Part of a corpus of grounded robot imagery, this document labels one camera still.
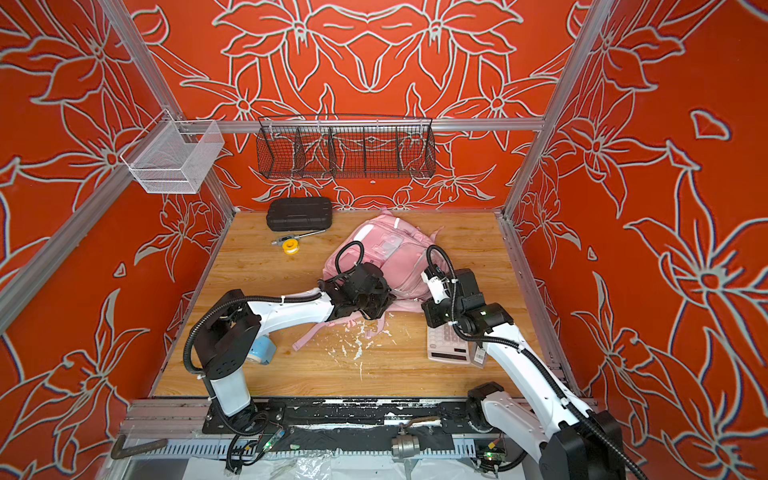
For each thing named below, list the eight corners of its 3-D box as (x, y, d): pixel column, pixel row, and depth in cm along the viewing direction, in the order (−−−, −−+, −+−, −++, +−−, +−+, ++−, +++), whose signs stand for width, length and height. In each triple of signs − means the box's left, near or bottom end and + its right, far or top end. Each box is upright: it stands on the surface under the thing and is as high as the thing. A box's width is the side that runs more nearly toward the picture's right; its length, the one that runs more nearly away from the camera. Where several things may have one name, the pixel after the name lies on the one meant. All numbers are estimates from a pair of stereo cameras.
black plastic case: (267, 232, 115) (262, 221, 111) (275, 207, 124) (271, 197, 120) (329, 231, 115) (327, 221, 110) (333, 207, 124) (331, 196, 119)
